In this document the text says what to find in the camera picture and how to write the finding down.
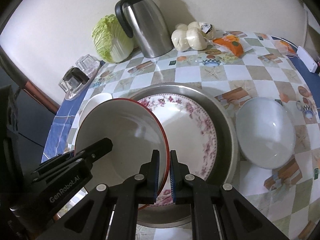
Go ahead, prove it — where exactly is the checkered plastic tablecloth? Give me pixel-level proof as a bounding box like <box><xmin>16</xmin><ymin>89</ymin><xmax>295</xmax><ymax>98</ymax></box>
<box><xmin>42</xmin><ymin>31</ymin><xmax>319</xmax><ymax>239</ymax></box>

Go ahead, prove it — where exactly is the pale blue round bowl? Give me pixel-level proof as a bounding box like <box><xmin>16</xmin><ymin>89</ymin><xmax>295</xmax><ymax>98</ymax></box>
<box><xmin>235</xmin><ymin>97</ymin><xmax>296</xmax><ymax>170</ymax></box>

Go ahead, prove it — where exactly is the bag of steamed buns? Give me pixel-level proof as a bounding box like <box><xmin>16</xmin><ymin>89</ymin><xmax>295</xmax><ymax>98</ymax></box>
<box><xmin>171</xmin><ymin>21</ymin><xmax>216</xmax><ymax>52</ymax></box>

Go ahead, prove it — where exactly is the stainless steel thermos jug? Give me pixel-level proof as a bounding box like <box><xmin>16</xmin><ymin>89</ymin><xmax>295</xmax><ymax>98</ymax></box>
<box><xmin>114</xmin><ymin>0</ymin><xmax>174</xmax><ymax>58</ymax></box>

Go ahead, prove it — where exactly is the clear orange plastic bag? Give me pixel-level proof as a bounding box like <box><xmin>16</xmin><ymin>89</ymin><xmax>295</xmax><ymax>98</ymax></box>
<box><xmin>272</xmin><ymin>40</ymin><xmax>297</xmax><ymax>56</ymax></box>

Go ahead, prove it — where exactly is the floral round porcelain plate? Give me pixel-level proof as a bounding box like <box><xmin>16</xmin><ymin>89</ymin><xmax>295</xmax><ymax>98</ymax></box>
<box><xmin>135</xmin><ymin>93</ymin><xmax>218</xmax><ymax>207</ymax></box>

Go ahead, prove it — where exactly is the stainless steel round plate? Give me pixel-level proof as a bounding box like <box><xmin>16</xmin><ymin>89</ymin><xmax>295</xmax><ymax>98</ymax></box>
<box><xmin>126</xmin><ymin>82</ymin><xmax>239</xmax><ymax>228</ymax></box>

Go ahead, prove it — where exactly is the white power bank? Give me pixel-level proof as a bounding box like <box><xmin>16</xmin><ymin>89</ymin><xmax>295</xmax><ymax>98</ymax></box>
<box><xmin>297</xmin><ymin>46</ymin><xmax>318</xmax><ymax>73</ymax></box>

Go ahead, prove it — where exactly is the white square bowl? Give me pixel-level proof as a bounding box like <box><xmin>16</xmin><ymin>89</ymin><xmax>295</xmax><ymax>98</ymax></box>
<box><xmin>78</xmin><ymin>93</ymin><xmax>113</xmax><ymax>127</ymax></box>

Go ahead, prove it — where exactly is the glass teapot black handle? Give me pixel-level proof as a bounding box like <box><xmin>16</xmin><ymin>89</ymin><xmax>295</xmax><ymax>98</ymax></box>
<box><xmin>59</xmin><ymin>67</ymin><xmax>89</xmax><ymax>93</ymax></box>

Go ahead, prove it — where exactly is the napa cabbage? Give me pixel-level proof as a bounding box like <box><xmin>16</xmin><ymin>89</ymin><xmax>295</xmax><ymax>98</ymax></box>
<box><xmin>92</xmin><ymin>14</ymin><xmax>134</xmax><ymax>63</ymax></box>

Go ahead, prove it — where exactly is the strawberry pattern bowl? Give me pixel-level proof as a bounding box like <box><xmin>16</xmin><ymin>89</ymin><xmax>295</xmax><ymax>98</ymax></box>
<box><xmin>75</xmin><ymin>98</ymin><xmax>169</xmax><ymax>193</ymax></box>

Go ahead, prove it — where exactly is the orange snack packet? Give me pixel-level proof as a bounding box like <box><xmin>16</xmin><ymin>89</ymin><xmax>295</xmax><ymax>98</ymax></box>
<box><xmin>213</xmin><ymin>34</ymin><xmax>252</xmax><ymax>57</ymax></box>

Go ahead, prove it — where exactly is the tray with glass cups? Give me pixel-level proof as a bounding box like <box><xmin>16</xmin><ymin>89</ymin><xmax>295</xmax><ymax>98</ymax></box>
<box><xmin>59</xmin><ymin>54</ymin><xmax>101</xmax><ymax>101</ymax></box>

